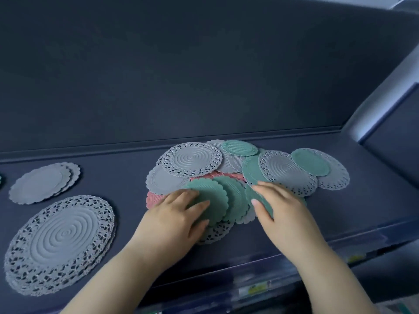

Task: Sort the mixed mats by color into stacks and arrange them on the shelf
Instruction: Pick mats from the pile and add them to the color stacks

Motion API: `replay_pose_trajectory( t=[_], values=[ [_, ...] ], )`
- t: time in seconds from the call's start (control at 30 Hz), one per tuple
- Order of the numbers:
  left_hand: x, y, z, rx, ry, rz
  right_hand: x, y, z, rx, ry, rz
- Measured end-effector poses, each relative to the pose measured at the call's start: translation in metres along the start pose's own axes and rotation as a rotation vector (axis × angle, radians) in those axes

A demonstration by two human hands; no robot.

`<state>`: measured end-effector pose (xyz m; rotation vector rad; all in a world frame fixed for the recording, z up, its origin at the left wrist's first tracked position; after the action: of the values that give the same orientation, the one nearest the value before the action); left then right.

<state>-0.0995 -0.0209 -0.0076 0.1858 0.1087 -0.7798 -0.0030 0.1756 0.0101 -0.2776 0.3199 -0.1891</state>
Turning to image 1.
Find clear shelf edge rail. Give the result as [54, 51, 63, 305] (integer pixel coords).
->
[131, 222, 419, 314]

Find dark blue shelving unit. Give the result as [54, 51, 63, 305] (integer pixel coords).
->
[361, 80, 419, 201]

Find person's right forearm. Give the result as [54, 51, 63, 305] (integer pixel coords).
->
[288, 238, 380, 314]

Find person's right hand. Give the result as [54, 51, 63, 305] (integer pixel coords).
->
[251, 181, 328, 262]

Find person's left hand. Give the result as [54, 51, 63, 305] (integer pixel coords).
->
[131, 188, 211, 262]

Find mixed pile of coasters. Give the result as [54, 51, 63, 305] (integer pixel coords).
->
[145, 139, 351, 245]

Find green yellow shelf label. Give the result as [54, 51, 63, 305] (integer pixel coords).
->
[247, 280, 272, 295]

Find person's left forearm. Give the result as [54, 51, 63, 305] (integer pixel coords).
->
[60, 238, 197, 314]

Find dark blue shelf board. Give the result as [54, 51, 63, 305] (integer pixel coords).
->
[0, 126, 419, 285]

